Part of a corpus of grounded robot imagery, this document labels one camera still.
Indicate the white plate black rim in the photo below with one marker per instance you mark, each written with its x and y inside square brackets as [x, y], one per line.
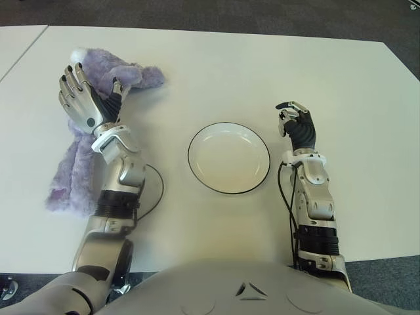
[229, 160]

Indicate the metal caster wheel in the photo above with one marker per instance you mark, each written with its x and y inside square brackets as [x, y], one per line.
[8, 287]

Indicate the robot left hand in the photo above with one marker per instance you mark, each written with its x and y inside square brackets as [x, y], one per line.
[82, 101]

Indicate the grey robot torso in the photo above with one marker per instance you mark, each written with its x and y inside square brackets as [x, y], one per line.
[229, 288]

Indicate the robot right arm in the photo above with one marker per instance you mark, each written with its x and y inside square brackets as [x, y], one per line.
[316, 206]

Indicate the purple plush bunny doll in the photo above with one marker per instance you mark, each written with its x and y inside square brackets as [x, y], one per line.
[75, 183]

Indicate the white floor object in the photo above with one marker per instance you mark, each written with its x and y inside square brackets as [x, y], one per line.
[414, 2]

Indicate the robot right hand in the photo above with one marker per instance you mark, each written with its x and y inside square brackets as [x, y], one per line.
[303, 131]

